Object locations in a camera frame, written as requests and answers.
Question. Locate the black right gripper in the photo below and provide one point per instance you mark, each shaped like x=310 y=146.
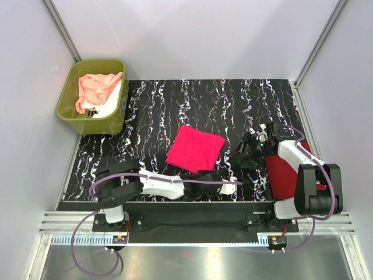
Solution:
x=250 y=140

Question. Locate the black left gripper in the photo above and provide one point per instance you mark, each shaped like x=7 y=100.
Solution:
x=201 y=174

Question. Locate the bright pink t shirt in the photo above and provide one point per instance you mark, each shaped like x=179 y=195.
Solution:
x=194 y=150

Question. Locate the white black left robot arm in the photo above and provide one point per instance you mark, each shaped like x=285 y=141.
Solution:
x=123 y=181

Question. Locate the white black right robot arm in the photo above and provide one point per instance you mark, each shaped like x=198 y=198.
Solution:
x=318 y=190

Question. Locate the dark red folded t shirt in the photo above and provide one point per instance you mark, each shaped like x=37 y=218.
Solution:
x=283 y=178

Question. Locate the white cloth in tub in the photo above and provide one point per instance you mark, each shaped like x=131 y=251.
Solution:
x=108 y=107

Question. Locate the olive green plastic tub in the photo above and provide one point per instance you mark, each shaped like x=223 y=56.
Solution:
x=87 y=123

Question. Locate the peach pink cloth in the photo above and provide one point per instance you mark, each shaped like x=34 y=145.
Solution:
x=95 y=89

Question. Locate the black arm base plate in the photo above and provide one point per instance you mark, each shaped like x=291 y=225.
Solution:
x=199 y=207

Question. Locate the white slotted cable duct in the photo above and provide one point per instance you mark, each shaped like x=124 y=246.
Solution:
x=175 y=239

